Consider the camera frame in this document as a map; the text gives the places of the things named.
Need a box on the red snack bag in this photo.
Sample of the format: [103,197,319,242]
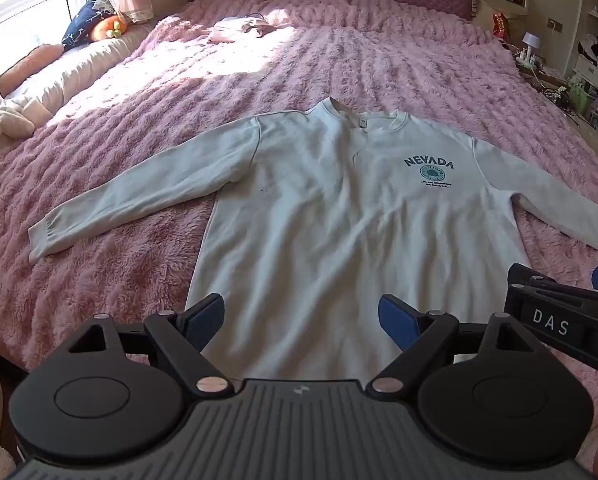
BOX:
[491,10,510,41]

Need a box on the orange carrot plush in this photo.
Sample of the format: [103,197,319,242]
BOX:
[89,14,130,42]

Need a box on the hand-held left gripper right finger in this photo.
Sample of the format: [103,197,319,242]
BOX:
[366,294,534,397]

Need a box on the cluttered bedside table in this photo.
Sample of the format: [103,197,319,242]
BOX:
[509,54,580,107]

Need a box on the cream window seat cushion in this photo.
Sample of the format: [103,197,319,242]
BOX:
[4,22,154,126]

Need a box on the small pale pink cloth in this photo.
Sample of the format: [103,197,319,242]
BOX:
[206,15,280,45]

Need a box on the pink fluffy blanket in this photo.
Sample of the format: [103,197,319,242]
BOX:
[0,0,598,441]

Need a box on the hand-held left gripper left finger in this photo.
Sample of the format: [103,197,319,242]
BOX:
[66,294,232,397]

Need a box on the long pink plush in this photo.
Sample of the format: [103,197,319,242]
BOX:
[0,42,66,93]

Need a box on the white printed sweatshirt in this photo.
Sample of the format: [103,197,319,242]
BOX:
[28,96,598,383]

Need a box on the navy patterned pillow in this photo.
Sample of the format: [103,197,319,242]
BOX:
[61,0,110,51]

